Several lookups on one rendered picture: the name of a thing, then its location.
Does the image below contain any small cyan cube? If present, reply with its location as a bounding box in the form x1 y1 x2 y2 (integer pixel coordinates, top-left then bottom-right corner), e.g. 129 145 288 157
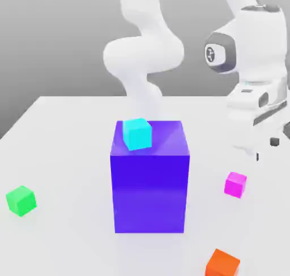
122 118 152 152

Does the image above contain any small green cube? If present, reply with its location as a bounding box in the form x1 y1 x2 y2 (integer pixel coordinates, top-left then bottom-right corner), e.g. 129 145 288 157
5 185 37 218

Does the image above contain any small orange cube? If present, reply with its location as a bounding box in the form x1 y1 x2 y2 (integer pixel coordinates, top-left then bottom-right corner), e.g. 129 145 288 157
204 248 241 276

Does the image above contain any small magenta cube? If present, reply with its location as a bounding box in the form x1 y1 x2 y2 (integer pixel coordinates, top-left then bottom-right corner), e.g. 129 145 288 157
224 171 248 199

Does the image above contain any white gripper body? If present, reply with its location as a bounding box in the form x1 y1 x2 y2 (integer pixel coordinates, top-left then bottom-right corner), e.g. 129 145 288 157
227 99 290 154

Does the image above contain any large blue box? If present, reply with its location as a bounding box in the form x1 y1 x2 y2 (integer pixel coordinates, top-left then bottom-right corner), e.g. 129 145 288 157
110 120 190 234

